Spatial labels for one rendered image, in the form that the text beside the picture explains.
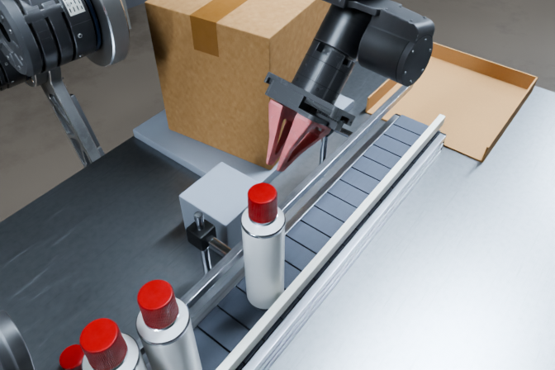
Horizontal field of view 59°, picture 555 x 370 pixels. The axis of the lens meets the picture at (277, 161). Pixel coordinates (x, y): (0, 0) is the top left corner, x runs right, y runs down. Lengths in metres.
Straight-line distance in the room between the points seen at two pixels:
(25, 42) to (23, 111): 1.99
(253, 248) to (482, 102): 0.74
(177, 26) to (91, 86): 1.98
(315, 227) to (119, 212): 0.34
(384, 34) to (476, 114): 0.63
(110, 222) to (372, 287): 0.45
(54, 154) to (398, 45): 2.04
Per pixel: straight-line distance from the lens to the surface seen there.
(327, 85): 0.56
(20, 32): 0.76
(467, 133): 1.08
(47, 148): 2.47
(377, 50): 0.54
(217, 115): 0.90
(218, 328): 0.68
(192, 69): 0.87
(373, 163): 0.89
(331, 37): 0.57
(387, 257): 0.82
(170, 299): 0.47
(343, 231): 0.73
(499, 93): 1.23
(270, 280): 0.63
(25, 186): 2.31
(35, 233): 0.93
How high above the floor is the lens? 1.48
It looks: 43 degrees down
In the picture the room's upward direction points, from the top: straight up
